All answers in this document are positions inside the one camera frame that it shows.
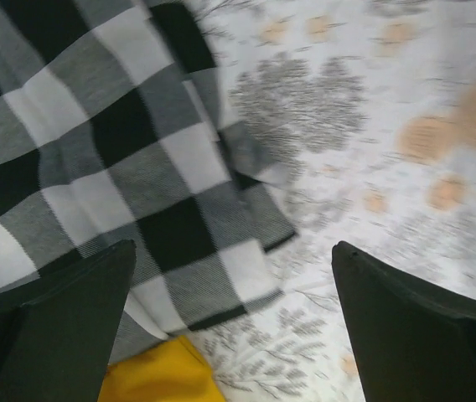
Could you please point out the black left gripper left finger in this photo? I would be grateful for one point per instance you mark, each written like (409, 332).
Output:
(57, 332)

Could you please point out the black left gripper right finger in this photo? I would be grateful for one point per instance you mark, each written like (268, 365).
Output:
(412, 341)

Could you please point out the black white checkered cloth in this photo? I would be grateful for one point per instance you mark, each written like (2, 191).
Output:
(113, 127)

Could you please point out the yellow Snoopy t-shirt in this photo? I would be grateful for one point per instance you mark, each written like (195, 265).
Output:
(174, 371)

